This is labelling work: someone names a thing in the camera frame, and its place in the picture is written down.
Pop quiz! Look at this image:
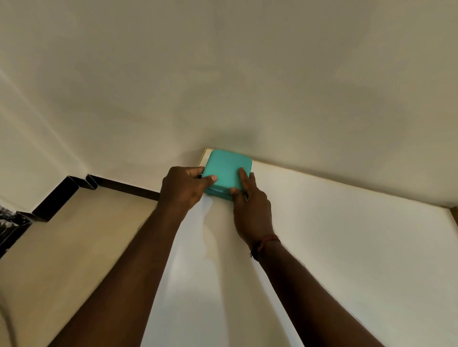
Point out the person's left hand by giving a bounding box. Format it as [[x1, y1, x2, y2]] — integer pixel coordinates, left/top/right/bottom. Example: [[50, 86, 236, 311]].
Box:
[[157, 166, 218, 216]]

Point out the person's right hand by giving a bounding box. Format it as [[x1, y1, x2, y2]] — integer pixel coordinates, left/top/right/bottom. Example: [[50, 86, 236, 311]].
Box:
[[230, 167, 277, 247]]

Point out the teal square box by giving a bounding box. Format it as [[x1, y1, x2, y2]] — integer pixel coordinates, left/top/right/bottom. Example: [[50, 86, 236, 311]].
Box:
[[201, 149, 253, 202]]

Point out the person's left forearm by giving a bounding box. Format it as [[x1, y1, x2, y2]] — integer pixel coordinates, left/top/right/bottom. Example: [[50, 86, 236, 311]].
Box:
[[47, 203, 189, 347]]

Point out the person's right forearm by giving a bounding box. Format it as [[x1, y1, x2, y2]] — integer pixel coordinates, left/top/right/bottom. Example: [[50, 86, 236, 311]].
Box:
[[250, 240, 385, 347]]

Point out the red thread wristband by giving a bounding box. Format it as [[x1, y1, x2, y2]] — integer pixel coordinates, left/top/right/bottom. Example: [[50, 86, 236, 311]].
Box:
[[249, 234, 282, 261]]

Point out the black baseboard strip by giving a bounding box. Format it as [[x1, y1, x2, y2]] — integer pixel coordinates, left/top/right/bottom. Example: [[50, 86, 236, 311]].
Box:
[[17, 175, 161, 223]]

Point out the dark patterned object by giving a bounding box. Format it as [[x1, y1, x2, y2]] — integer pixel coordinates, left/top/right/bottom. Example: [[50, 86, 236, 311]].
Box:
[[0, 205, 33, 259]]

